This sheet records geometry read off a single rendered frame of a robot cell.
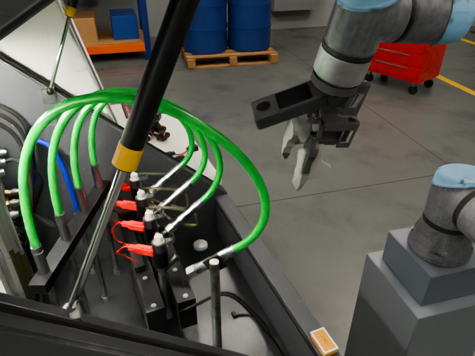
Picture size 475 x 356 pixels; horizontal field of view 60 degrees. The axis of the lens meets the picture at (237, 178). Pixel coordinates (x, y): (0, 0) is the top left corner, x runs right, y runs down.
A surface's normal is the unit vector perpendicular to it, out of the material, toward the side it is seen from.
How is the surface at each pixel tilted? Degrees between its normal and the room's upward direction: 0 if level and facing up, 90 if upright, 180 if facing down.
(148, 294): 0
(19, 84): 90
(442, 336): 90
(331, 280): 0
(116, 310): 0
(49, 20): 90
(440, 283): 90
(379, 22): 106
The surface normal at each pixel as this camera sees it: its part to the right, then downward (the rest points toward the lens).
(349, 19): -0.63, 0.49
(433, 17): 0.28, 0.42
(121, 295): 0.00, -0.85
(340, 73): -0.29, 0.66
